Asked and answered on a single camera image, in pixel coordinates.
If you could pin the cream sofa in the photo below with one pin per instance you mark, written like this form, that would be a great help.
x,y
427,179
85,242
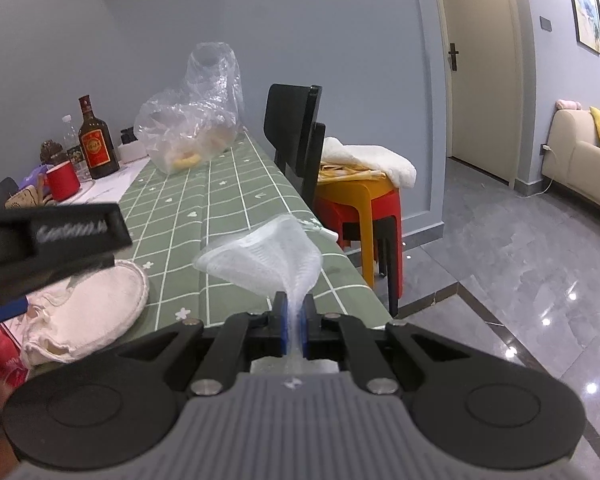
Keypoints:
x,y
579,165

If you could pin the white printed table runner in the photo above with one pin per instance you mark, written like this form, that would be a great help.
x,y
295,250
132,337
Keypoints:
x,y
120,177

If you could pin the brown liquor bottle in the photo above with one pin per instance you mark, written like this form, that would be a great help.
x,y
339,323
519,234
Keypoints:
x,y
97,150

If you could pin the white box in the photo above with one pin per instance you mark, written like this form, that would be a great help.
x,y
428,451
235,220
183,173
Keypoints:
x,y
132,152

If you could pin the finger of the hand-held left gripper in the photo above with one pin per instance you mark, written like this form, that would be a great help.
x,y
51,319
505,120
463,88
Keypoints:
x,y
5,312

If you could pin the purple bag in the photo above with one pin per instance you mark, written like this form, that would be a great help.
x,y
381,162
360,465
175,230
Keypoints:
x,y
35,175

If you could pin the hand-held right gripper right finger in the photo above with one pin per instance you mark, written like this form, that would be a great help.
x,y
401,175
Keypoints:
x,y
310,325

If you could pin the wall switch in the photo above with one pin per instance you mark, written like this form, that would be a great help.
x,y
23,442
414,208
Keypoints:
x,y
545,23

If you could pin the yellow plastic stool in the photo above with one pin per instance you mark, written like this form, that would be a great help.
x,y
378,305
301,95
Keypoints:
x,y
355,195

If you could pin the red plastic stool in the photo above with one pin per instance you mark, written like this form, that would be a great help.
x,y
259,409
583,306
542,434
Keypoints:
x,y
384,207

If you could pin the small wooden radio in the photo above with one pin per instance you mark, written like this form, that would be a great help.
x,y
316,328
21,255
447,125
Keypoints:
x,y
27,196

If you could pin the bread rolls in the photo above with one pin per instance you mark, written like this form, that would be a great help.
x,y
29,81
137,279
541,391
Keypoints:
x,y
187,161

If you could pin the pink plush toy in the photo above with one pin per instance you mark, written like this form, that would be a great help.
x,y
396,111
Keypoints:
x,y
568,105

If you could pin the clear plastic bag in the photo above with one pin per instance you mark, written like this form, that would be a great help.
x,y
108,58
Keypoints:
x,y
200,105

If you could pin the cream door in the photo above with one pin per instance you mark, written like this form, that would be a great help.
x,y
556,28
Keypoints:
x,y
479,70

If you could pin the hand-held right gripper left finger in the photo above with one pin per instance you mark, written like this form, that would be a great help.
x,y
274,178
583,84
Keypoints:
x,y
280,325

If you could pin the white foam net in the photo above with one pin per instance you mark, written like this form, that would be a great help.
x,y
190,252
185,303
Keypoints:
x,y
270,260

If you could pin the clear plastic water bottle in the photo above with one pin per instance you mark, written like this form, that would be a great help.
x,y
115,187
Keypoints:
x,y
72,145

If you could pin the red mug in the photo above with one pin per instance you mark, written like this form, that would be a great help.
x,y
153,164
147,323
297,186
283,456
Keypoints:
x,y
62,182

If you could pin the brown figurine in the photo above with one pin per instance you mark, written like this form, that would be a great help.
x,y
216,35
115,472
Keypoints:
x,y
52,152

